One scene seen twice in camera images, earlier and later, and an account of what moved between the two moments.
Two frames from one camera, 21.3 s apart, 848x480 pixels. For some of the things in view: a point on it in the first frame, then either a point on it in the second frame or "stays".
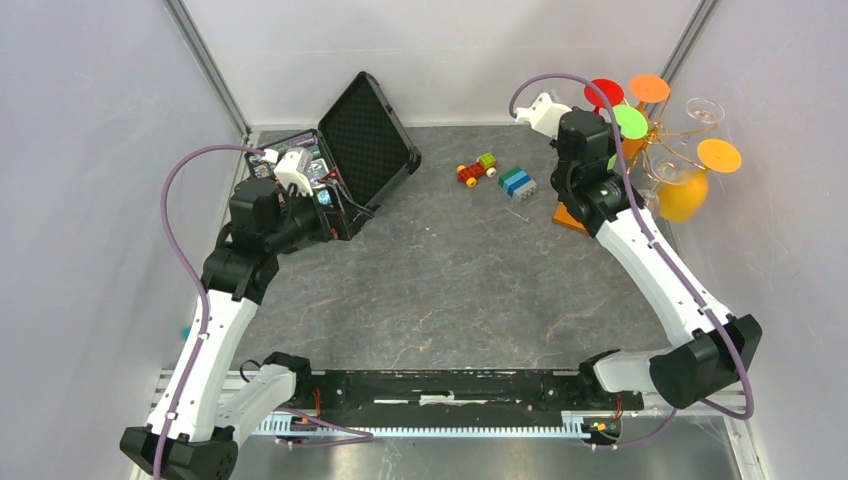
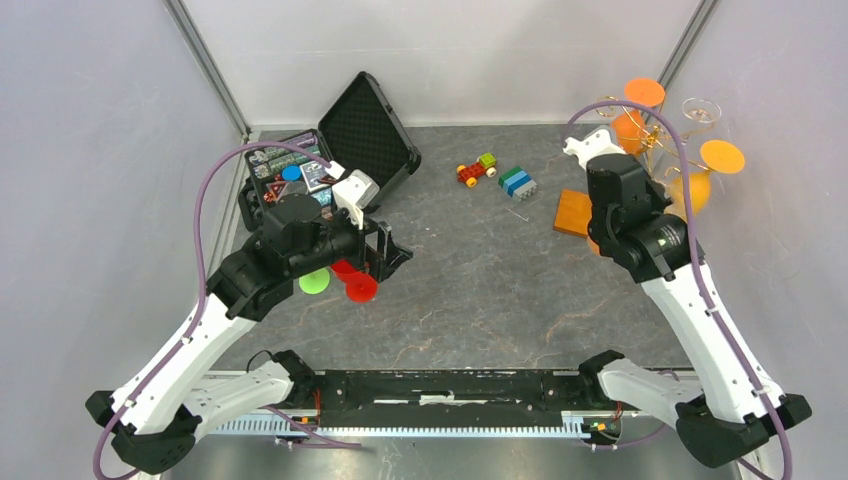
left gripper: [336, 222] → [374, 260]
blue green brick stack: [517, 182] stays
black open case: [360, 151] stays
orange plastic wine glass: [645, 89] stays
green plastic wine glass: [632, 125] → [315, 281]
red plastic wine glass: [612, 91] → [360, 287]
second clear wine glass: [700, 113] stays
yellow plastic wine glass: [682, 199] stays
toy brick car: [484, 165] stays
